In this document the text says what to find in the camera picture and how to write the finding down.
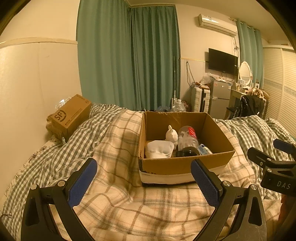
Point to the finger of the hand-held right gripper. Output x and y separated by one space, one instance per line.
285 146
259 156

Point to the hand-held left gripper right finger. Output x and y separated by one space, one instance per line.
205 183

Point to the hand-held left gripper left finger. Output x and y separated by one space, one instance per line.
84 183

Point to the blue tissue packet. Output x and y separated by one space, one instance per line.
204 149

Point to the clear plastic jar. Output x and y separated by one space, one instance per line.
187 138

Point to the white socks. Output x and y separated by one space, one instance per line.
159 149

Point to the white plush toy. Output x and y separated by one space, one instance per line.
172 136

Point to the green checked duvet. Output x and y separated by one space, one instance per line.
76 139

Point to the cream plaid blanket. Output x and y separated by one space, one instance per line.
120 150

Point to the black jacket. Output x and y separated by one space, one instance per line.
251 106

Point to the white louvred wardrobe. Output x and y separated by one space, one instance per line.
279 92

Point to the floral bed sheet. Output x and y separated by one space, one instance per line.
34 155

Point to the brown patterned cloth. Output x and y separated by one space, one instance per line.
259 93

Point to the small brown cardboard box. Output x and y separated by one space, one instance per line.
56 131

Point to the dressing table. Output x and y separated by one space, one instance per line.
237 95

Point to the closed brown cardboard box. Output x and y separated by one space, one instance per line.
71 113

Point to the silver fridge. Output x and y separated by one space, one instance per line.
219 97

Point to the dark floral bag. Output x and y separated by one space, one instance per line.
187 106

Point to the large clear water bottle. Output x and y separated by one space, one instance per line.
178 107

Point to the clear plastic wrapper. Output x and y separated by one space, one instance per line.
61 103

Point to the white suitcase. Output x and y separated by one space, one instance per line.
198 99

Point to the white oval vanity mirror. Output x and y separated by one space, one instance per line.
245 72

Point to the bluish plastic bag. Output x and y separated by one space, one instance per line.
164 108

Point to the crumpled clear plastic bag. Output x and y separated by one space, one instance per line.
208 78

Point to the green curtain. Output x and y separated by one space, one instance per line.
104 53
251 58
155 58

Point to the thin white pole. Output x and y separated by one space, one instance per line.
174 78

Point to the white air conditioner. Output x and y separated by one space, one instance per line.
217 24

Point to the black wall television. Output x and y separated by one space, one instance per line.
222 61

